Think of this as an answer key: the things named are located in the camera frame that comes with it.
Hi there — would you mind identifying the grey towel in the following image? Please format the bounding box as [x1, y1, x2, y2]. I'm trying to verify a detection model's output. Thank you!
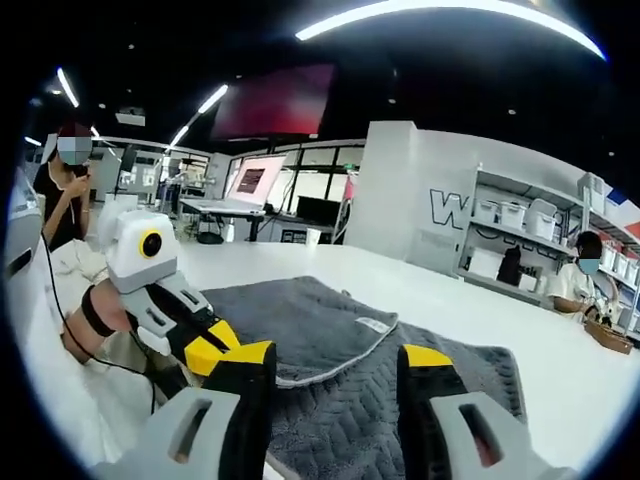
[199, 274, 526, 480]

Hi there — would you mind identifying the open silver laptop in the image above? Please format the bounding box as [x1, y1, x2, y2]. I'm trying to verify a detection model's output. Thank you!
[179, 154, 289, 219]

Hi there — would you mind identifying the person's left hand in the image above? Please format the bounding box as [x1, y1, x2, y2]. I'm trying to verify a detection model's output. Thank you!
[98, 283, 134, 332]

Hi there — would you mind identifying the black wristband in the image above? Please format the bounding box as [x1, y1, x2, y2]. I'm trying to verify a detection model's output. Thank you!
[81, 285, 130, 337]

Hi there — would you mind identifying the laptop stand desk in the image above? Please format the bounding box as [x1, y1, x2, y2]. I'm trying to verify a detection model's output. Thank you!
[178, 198, 266, 244]

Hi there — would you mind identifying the white grey chest device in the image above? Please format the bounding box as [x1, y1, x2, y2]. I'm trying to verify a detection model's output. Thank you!
[4, 167, 44, 281]

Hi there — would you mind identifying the ceiling mounted unit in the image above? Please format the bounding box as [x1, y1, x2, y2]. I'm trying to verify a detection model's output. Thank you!
[114, 106, 147, 126]

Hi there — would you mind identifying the white box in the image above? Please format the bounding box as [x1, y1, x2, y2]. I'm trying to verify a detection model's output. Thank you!
[469, 248, 501, 280]

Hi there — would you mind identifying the black desk monitor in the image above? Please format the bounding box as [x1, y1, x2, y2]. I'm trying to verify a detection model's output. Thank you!
[297, 195, 344, 229]

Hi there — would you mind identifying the black bag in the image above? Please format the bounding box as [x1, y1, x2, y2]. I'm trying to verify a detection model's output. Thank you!
[497, 245, 523, 287]

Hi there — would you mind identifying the short ceiling light strip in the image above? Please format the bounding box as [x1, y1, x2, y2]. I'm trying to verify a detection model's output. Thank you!
[197, 83, 230, 114]
[55, 67, 80, 109]

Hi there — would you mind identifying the grey metal shelf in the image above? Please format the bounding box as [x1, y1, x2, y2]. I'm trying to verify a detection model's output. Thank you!
[457, 164, 640, 341]

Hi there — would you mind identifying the wooden tray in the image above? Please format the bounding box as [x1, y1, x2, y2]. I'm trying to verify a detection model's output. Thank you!
[584, 319, 634, 356]

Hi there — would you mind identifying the white domed-lid storage bin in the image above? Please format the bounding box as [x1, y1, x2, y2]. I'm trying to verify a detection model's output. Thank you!
[525, 198, 562, 242]

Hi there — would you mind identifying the red hanging monitor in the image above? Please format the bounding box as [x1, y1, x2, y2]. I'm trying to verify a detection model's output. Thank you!
[209, 63, 336, 141]

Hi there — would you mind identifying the tall white storage bin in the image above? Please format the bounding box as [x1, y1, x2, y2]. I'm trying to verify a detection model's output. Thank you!
[579, 172, 606, 216]

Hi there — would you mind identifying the long ceiling light strip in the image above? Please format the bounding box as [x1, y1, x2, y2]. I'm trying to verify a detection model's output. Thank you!
[294, 0, 609, 61]

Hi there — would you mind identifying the black cable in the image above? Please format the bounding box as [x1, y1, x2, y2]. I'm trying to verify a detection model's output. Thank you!
[39, 232, 156, 416]

